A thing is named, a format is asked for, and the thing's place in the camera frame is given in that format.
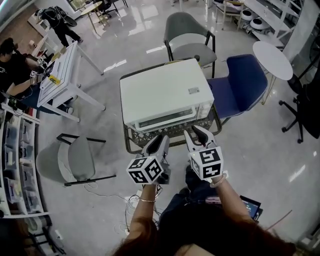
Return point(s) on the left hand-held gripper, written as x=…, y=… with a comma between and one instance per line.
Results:
x=147, y=170

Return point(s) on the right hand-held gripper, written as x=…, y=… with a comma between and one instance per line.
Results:
x=207, y=162

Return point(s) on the white glass oven door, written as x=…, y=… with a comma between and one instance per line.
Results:
x=165, y=121

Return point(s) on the white oven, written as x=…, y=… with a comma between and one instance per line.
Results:
x=162, y=92

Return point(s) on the person's left forearm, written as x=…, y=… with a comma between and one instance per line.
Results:
x=143, y=212

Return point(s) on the person's right forearm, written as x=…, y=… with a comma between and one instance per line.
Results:
x=230, y=200

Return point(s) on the pink bangle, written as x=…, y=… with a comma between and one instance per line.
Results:
x=220, y=181

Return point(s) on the person's legs in dark trousers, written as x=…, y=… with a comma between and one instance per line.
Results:
x=197, y=190

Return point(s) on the small grey sticker label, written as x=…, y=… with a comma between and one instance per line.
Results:
x=193, y=90

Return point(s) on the person's black shoe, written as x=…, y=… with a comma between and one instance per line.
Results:
x=185, y=191

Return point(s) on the white power adapter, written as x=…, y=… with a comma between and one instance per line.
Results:
x=137, y=193

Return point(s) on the thin gold bangle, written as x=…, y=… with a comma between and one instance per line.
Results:
x=147, y=200

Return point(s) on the small pink device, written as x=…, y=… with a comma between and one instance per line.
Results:
x=212, y=200

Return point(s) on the blue chair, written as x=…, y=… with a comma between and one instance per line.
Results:
x=240, y=82

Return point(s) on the grey padded chair black legs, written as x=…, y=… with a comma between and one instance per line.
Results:
x=192, y=52
x=80, y=160

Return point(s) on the small black round object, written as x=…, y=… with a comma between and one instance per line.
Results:
x=197, y=58

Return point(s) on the yellow flat board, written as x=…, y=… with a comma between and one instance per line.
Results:
x=172, y=61

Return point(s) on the dark tablet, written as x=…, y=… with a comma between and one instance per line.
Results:
x=252, y=207

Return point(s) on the white round side table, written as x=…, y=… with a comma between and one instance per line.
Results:
x=272, y=60

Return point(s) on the thin brown stick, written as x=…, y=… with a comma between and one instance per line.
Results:
x=280, y=219

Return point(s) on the white square table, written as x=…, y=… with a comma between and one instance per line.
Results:
x=67, y=75

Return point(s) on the small yellow item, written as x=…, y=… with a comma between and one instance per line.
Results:
x=55, y=79

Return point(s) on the white round pod device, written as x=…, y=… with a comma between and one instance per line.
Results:
x=258, y=23
x=247, y=13

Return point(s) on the white storage shelf unit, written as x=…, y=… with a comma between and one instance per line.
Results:
x=30, y=117

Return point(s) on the white metal shelving rack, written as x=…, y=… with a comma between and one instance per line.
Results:
x=270, y=10

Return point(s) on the black high-back office chair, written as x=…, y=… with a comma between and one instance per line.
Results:
x=107, y=5

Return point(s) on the round wooden table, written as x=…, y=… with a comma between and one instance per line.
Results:
x=92, y=7

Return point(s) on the light wooden frame chair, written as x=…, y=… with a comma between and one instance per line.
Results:
x=230, y=7

